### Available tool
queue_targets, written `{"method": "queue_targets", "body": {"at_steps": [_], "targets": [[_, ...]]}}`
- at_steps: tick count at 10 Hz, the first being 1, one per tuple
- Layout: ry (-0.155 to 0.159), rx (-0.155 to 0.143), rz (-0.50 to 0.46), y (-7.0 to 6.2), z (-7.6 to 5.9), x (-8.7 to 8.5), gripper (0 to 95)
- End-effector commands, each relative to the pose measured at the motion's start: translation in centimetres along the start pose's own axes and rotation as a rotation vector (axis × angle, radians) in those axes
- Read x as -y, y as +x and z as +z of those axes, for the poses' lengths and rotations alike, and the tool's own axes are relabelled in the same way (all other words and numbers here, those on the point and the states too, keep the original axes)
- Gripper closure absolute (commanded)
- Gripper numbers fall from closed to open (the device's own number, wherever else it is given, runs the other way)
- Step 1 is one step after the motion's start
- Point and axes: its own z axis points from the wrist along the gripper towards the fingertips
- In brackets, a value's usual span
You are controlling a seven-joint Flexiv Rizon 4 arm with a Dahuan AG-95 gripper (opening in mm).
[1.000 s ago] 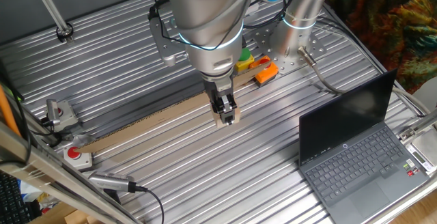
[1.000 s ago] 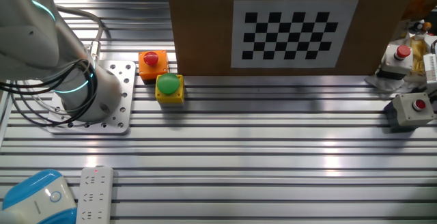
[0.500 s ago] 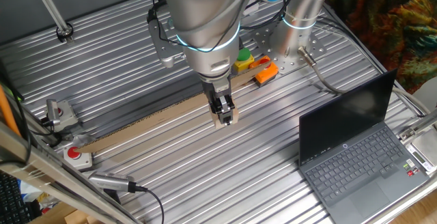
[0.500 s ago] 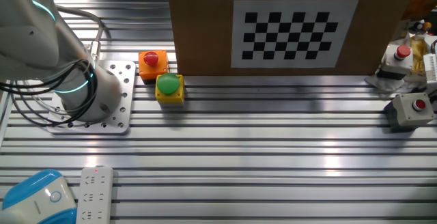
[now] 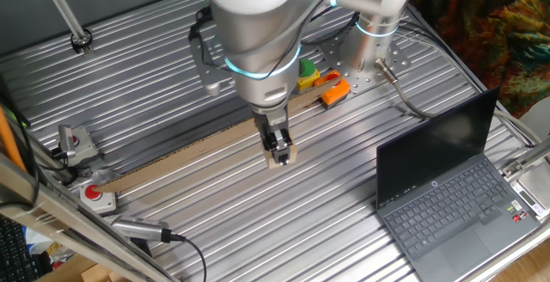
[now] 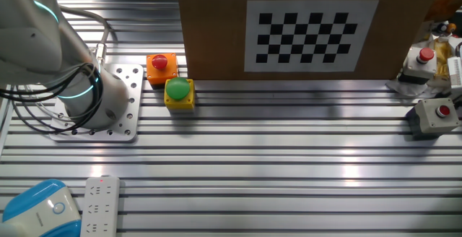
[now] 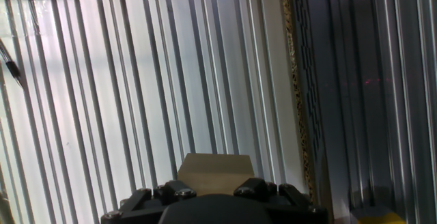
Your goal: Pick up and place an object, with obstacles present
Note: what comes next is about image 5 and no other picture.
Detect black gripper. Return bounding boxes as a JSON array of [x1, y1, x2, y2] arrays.
[[251, 104, 295, 167]]

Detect light wooden block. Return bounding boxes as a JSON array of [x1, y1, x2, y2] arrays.
[[262, 141, 299, 170]]

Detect yellow box green button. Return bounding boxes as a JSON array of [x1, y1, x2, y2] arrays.
[[296, 58, 321, 92]]

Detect orange box red button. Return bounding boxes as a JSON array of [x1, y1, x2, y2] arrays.
[[313, 70, 351, 110]]

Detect brown cardboard board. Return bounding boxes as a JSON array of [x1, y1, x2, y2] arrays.
[[96, 74, 345, 194]]

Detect clear plastic wrap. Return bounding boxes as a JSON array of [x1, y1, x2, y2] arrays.
[[70, 166, 124, 189]]

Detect white box large red button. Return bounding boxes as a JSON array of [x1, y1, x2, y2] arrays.
[[78, 181, 118, 215]]

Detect dark grey laptop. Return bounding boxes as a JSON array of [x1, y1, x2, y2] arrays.
[[375, 86, 542, 282]]

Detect grey box small red button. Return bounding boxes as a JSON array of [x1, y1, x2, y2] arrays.
[[57, 124, 101, 163]]

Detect metal pole with base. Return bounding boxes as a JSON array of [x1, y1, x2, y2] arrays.
[[36, 0, 95, 56]]

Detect colourful patterned cloth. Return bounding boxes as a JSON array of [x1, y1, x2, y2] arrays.
[[411, 0, 550, 120]]

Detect silver digital scale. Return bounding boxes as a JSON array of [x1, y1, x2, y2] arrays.
[[501, 161, 550, 222]]

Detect orange pole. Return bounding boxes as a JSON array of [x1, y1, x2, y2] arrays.
[[0, 105, 28, 172]]

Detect black keyboard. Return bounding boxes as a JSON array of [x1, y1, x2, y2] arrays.
[[0, 214, 40, 282]]

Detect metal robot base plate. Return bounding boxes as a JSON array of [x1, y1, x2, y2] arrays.
[[317, 35, 412, 95]]

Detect grey cable with metal connector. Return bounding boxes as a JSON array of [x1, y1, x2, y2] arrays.
[[373, 57, 545, 145]]

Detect black exterior camera cable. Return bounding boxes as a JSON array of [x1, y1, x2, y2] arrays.
[[169, 233, 209, 282]]

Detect silver exterior camera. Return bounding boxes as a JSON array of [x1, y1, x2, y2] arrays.
[[110, 215, 187, 245]]

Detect aluminium frame beam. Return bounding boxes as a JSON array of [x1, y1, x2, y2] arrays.
[[0, 151, 175, 282]]

